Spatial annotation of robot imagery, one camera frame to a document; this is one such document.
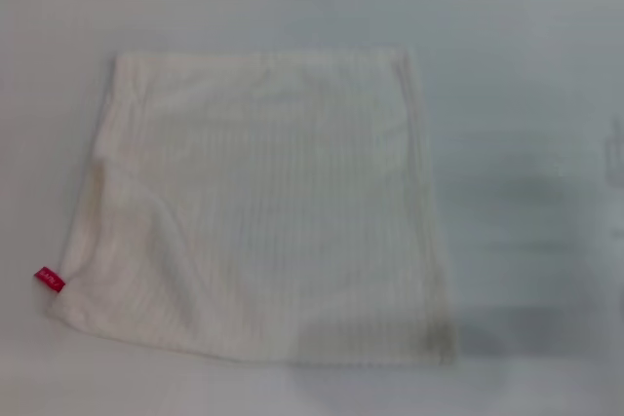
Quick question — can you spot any white ribbed towel red tag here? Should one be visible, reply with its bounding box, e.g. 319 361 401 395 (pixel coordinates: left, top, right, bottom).
32 48 462 368

